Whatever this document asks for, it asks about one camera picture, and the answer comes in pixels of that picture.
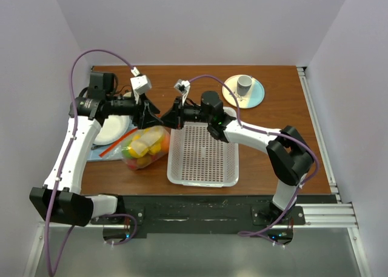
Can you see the white perforated plastic basket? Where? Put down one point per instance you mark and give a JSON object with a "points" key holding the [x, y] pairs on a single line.
{"points": [[196, 159]]}

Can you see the small grey cup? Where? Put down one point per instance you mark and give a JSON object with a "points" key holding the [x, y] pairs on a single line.
{"points": [[244, 83]]}

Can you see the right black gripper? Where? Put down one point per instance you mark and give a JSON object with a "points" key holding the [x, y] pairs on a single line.
{"points": [[174, 117]]}

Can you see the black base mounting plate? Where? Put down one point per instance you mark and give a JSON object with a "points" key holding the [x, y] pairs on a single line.
{"points": [[197, 214]]}

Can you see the orange fake fruit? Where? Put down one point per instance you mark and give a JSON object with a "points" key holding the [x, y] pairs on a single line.
{"points": [[165, 143]]}

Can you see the white ceramic bowl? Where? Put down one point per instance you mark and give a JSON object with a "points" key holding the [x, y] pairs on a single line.
{"points": [[113, 128]]}

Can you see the clear zip top bag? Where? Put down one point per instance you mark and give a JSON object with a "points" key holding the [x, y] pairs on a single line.
{"points": [[151, 136]]}

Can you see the pastel ceramic plate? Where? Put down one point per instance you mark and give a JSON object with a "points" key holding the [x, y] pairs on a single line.
{"points": [[253, 98]]}

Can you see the yellow fake bell pepper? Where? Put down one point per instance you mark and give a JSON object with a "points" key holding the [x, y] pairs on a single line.
{"points": [[137, 149]]}

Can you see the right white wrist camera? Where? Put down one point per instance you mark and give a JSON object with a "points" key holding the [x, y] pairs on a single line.
{"points": [[183, 88]]}

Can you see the aluminium frame rail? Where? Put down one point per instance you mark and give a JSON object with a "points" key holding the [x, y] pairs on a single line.
{"points": [[336, 215]]}

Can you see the blue checkered cloth mat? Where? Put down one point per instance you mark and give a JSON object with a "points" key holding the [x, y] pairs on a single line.
{"points": [[95, 155]]}

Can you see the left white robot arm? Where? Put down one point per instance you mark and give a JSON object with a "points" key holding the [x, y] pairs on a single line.
{"points": [[59, 199]]}

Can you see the metal spoon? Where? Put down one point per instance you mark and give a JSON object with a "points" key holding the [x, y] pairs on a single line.
{"points": [[94, 147]]}

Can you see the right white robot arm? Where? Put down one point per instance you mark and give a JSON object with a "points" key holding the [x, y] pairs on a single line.
{"points": [[289, 155]]}

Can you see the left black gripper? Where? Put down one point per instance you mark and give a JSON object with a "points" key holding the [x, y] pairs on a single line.
{"points": [[144, 115]]}

